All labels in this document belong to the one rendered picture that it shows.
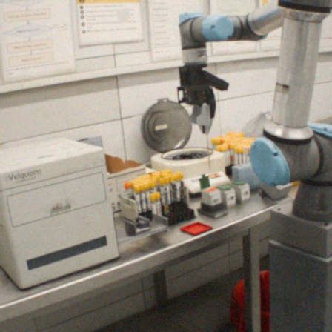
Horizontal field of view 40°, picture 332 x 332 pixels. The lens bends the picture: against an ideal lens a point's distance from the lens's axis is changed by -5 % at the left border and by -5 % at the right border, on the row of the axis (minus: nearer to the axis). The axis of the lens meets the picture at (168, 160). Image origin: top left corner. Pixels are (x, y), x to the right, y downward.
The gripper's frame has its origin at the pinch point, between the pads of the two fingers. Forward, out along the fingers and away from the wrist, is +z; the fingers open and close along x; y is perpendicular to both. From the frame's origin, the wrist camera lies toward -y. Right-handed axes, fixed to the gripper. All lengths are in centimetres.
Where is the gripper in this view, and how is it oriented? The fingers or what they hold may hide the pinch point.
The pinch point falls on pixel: (206, 129)
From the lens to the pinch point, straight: 143.7
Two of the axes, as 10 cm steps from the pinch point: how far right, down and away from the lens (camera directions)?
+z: 1.0, 9.7, 2.3
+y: -7.9, 2.2, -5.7
